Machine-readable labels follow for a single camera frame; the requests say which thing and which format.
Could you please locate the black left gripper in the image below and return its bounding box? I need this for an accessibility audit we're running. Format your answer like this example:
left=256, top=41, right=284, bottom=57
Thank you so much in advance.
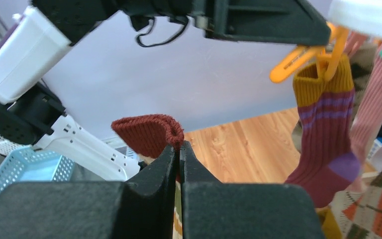
left=32, top=0, right=331, bottom=46

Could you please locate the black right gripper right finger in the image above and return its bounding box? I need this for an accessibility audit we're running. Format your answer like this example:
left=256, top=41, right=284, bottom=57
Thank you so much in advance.
left=180, top=141, right=324, bottom=239

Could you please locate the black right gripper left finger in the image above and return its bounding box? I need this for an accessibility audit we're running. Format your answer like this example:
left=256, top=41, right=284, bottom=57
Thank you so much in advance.
left=0, top=146, right=179, bottom=239

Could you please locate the rust green striped sock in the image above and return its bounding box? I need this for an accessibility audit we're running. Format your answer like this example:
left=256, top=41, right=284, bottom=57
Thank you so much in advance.
left=111, top=114, right=184, bottom=239

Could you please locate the maroon purple striped sock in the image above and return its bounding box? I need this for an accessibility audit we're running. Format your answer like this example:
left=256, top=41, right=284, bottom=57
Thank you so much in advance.
left=286, top=55, right=361, bottom=208

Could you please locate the white round clip hanger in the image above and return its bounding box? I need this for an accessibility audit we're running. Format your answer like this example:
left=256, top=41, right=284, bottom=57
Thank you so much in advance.
left=328, top=0, right=382, bottom=38

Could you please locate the pink patterned sock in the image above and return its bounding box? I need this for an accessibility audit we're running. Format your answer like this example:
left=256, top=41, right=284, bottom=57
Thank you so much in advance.
left=342, top=31, right=382, bottom=194

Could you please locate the orange clothes clip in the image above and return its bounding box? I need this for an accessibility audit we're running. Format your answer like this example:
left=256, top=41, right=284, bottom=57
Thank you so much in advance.
left=270, top=22, right=350, bottom=83

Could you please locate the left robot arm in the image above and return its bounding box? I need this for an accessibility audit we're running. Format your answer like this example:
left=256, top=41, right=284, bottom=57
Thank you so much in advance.
left=0, top=0, right=331, bottom=181

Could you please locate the light blue perforated basket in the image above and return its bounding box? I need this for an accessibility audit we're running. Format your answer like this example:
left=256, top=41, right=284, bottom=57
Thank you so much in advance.
left=0, top=147, right=75, bottom=193

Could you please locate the hanging argyle sock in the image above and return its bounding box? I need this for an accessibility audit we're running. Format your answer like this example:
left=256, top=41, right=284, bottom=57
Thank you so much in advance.
left=331, top=172, right=382, bottom=239

